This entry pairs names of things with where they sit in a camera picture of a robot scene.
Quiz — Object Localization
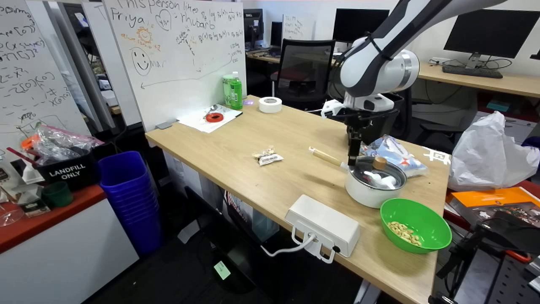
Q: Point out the green plastic bowl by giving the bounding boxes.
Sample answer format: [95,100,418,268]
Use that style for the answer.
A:
[377,198,453,257]

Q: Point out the orange folder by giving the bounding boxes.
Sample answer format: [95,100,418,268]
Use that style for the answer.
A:
[448,184,540,211]

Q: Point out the white cabinet with red top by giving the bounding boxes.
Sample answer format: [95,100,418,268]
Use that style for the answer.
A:
[0,184,141,304]

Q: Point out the dark green mug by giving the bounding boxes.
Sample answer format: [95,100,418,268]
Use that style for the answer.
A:
[41,179,74,209]

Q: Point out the white pot with wooden handle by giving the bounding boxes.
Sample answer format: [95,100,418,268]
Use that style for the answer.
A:
[306,145,409,209]

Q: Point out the white power cable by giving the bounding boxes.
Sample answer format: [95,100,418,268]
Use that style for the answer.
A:
[259,226,337,265]

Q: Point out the black computer monitor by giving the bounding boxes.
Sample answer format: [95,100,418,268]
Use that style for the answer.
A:
[330,7,391,44]

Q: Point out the blue and white plastic bag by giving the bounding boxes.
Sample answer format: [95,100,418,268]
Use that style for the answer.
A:
[360,133,428,177]

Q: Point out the stacked blue bins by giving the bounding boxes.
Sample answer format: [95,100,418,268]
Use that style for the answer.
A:
[95,149,165,260]

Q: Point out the wooden office desk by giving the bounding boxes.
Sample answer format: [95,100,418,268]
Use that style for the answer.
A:
[414,59,540,100]

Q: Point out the white paper scrap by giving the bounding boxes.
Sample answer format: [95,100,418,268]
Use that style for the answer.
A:
[421,147,452,167]

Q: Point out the white power box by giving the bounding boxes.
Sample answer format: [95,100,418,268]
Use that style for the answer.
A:
[284,192,360,258]

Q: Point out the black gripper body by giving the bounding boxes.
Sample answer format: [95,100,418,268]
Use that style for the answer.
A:
[338,106,398,145]

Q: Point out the whiteboard with smiley drawing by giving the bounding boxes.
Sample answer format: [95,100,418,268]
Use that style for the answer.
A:
[102,0,247,132]

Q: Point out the crumpled plastic trash bags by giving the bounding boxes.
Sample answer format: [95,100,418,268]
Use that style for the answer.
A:
[20,123,94,167]

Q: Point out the large white plastic bag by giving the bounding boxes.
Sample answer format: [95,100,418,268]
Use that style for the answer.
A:
[446,110,540,192]

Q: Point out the whiteboard with dense writing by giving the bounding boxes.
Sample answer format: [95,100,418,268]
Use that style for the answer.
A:
[0,0,92,150]

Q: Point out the beige snack pieces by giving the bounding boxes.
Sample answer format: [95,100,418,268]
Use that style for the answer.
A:
[386,219,426,248]

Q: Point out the large black monitor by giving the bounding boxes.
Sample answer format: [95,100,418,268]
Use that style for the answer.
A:
[441,8,540,79]

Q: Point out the green plastic bottle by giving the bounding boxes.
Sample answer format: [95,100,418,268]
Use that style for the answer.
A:
[219,71,244,111]

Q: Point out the oyster cracker packet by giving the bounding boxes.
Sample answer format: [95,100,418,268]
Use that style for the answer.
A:
[254,152,284,169]
[249,147,276,160]

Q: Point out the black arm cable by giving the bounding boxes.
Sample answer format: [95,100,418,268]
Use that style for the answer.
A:
[335,32,394,66]

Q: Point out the red tape roll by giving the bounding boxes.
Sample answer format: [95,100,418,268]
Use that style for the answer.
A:
[203,110,225,125]

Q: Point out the small whiteboard with writing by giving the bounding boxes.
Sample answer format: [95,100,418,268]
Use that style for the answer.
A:
[279,13,317,42]

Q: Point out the white tape roll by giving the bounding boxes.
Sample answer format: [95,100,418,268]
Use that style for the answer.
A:
[257,94,283,115]

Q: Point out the black landfill bin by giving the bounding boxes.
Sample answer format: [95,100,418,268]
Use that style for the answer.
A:
[33,150,97,192]

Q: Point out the black mesh office chair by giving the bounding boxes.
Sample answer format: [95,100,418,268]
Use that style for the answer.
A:
[273,37,337,113]

